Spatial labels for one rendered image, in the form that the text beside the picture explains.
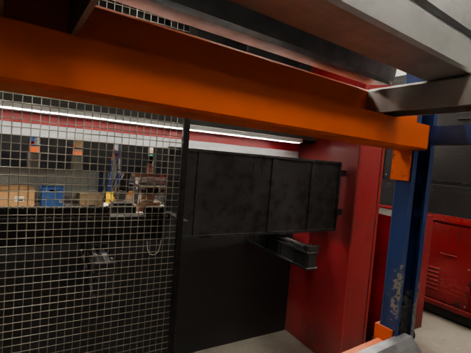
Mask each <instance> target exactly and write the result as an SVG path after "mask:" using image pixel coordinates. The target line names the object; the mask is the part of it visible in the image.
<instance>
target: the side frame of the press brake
mask: <svg viewBox="0 0 471 353"><path fill-rule="evenodd" d="M311 72H312V73H315V74H319V75H321V76H326V77H328V78H332V79H334V80H337V81H341V82H344V83H347V84H351V85H354V86H357V87H359V88H364V89H366V90H371V89H375V88H384V87H389V86H392V84H391V85H367V84H365V83H361V82H359V81H355V80H353V79H350V78H346V77H344V76H340V75H338V74H334V73H332V72H328V71H325V70H322V69H318V68H316V67H312V68H311ZM384 156H385V148H379V147H375V146H365V145H361V144H352V143H347V142H342V141H333V140H328V139H319V138H317V141H303V143H300V144H299V158H303V159H311V160H326V161H334V162H342V168H341V170H346V176H341V181H340V189H339V203H338V209H342V215H337V218H336V230H335V231H322V232H309V233H293V240H296V241H299V242H302V243H304V244H308V243H311V244H312V246H313V245H319V251H318V254H317V256H316V264H315V267H317V270H304V269H302V268H300V267H298V266H296V265H294V264H292V263H291V264H290V272H289V287H288V295H287V311H286V319H285V330H286V331H288V332H289V333H290V334H292V335H293V336H294V337H295V338H296V339H297V340H299V341H300V342H302V343H303V344H304V345H305V346H307V348H309V349H310V350H312V351H313V352H314V353H342V352H345V351H347V350H349V349H352V348H354V347H357V346H358V345H361V344H363V343H365V339H366V332H367V319H368V311H369V299H370V291H371V279H372V271H373V264H374V251H375V244H376V231H377V224H378V211H379V204H380V196H381V184H382V176H383V164H384Z"/></svg>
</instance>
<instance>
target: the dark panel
mask: <svg viewBox="0 0 471 353"><path fill-rule="evenodd" d="M341 168H342V162H334V161H326V160H311V159H303V158H288V157H280V156H273V155H258V154H250V153H235V152H228V151H213V150H205V149H196V148H189V153H188V163H187V173H186V192H185V202H184V219H186V220H187V221H189V228H188V230H183V231H182V239H183V240H184V239H197V238H210V237H234V236H247V235H272V234H285V233H309V232H322V231H335V230H336V218H337V211H338V203H339V189H340V181H341Z"/></svg>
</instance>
